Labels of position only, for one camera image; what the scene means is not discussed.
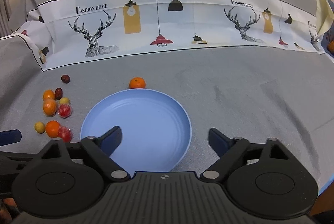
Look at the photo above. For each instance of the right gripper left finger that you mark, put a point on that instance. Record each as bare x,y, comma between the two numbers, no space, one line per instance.
99,151

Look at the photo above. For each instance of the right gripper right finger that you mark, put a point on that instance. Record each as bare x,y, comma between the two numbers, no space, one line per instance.
230,153

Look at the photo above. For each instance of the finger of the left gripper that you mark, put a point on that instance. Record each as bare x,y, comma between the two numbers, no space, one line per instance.
10,137

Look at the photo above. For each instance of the red fruit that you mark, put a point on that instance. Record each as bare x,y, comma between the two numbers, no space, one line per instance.
64,110
65,134

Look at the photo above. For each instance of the lone orange tangerine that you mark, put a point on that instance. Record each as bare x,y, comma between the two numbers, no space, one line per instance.
137,82

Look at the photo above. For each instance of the lower yellow small fruit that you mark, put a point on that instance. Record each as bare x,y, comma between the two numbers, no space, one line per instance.
39,127

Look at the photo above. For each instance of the yellow small fruit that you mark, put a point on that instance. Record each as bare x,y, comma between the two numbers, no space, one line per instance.
39,127
64,101

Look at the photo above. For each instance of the middle wrapped orange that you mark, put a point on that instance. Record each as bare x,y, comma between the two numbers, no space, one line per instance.
50,107

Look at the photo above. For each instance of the wrapped orange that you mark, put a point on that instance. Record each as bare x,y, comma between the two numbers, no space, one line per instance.
48,95
50,107

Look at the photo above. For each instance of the upper wrapped orange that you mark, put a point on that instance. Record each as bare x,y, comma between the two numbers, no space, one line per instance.
48,95

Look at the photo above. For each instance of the upper yellow small fruit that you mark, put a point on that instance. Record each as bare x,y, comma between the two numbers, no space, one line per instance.
64,101

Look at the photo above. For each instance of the blue plate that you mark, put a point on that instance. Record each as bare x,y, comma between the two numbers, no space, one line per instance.
156,129

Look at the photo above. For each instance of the near dark red jujube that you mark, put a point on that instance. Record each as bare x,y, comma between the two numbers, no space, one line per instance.
58,93

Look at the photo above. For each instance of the dark red jujube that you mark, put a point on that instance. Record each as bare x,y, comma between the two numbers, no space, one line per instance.
65,79
58,93

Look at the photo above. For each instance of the far dark red jujube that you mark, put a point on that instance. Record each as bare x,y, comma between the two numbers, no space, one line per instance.
65,79

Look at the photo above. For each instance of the grey printed sofa cover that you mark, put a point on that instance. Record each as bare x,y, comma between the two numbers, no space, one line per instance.
250,68

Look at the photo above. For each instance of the pale yellow cloth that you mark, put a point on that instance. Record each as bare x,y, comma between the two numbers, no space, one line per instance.
324,16

